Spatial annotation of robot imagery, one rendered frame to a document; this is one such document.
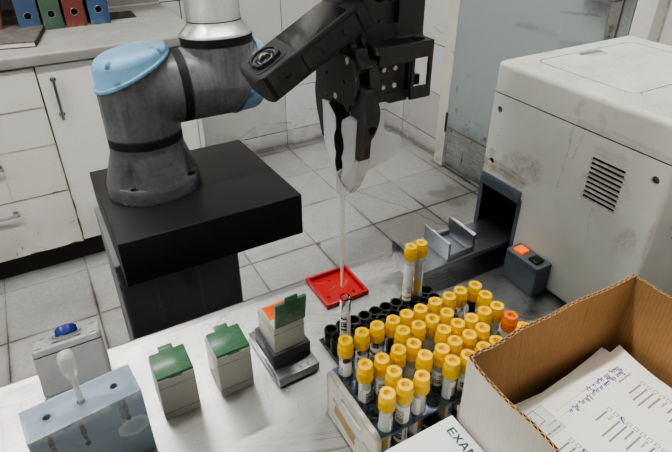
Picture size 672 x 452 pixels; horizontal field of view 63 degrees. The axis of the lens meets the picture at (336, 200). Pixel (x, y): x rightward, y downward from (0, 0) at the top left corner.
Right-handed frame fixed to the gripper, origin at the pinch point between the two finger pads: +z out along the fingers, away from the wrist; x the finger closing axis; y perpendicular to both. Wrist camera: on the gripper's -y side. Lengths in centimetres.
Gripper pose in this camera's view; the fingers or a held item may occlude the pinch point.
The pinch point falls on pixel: (343, 180)
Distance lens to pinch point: 54.3
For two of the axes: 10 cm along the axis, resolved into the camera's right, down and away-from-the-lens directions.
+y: 8.7, -2.6, 4.3
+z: 0.0, 8.5, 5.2
